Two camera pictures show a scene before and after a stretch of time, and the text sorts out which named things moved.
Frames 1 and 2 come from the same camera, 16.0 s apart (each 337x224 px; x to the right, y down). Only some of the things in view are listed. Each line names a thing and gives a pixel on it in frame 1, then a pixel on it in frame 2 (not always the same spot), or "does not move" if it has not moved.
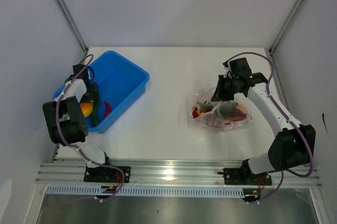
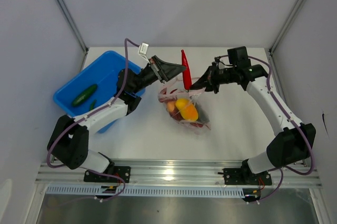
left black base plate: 107,174 does not move
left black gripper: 93,95 to 164,71
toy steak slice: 239,113 to 170,105
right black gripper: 219,95 to 208,79
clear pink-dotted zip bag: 224,115 to 183,107
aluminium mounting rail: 174,173 does not move
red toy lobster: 208,120 to 171,108
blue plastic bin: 120,82 does not move
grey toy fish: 225,108 to 202,116
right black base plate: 242,176 does not move
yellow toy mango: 86,108 to 188,111
